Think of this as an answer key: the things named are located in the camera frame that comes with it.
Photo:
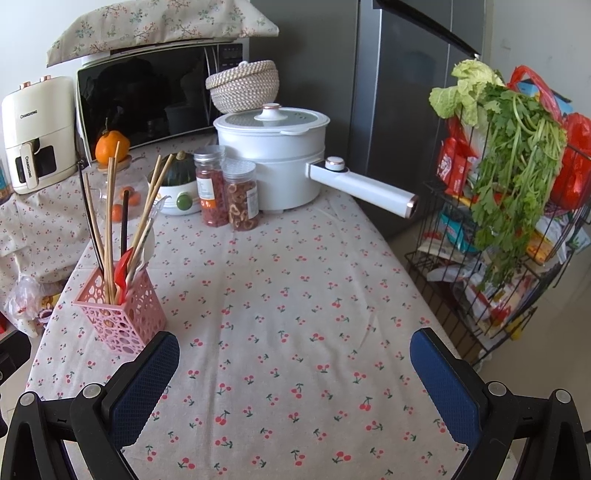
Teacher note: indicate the black microwave oven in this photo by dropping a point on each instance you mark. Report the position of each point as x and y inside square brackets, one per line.
[150, 94]

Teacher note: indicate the green leafy vegetables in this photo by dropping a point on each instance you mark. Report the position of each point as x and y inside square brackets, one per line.
[525, 142]

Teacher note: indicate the black wire storage rack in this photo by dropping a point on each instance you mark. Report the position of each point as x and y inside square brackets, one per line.
[477, 308]

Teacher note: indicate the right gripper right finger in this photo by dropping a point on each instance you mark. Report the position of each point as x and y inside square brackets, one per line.
[488, 418]

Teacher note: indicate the orange mandarin on jar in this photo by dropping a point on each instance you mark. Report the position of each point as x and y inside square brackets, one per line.
[111, 144]

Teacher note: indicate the jar of dried fruit rings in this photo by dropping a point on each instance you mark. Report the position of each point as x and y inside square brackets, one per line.
[241, 193]

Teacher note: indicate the cherry print tablecloth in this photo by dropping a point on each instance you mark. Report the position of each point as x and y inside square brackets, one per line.
[294, 354]

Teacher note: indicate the cream air fryer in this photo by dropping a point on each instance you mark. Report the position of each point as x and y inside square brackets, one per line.
[38, 122]

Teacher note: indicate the black chopstick with gold band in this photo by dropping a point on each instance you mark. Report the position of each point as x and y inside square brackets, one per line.
[81, 169]

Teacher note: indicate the crumpled plastic bag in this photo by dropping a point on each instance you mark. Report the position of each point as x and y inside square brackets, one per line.
[30, 304]

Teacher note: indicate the floral cloth cover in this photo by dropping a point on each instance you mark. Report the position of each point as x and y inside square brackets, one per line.
[132, 24]

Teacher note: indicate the glass jar with mandarins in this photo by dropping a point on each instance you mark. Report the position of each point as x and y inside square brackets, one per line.
[130, 183]

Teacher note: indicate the red plastic spoon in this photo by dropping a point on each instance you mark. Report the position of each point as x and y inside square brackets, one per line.
[120, 274]

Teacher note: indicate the grey refrigerator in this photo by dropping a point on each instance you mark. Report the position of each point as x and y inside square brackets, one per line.
[370, 66]

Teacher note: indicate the jar of red dried berries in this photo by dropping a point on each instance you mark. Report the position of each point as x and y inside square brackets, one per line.
[210, 185]

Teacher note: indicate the white bowl with green squash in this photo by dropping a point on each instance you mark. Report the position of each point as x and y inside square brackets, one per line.
[179, 187]

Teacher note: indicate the wooden chopstick in holder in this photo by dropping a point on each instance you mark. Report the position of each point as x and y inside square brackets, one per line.
[148, 201]
[165, 165]

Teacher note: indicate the pink perforated utensil holder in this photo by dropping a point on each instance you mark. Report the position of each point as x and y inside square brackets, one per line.
[125, 328]

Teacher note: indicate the white electric cooking pot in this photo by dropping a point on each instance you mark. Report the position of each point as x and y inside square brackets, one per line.
[288, 147]

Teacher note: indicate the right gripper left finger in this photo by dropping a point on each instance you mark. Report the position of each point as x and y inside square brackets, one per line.
[100, 419]

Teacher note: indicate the woven rope basket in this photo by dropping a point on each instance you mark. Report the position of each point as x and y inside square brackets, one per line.
[245, 87]

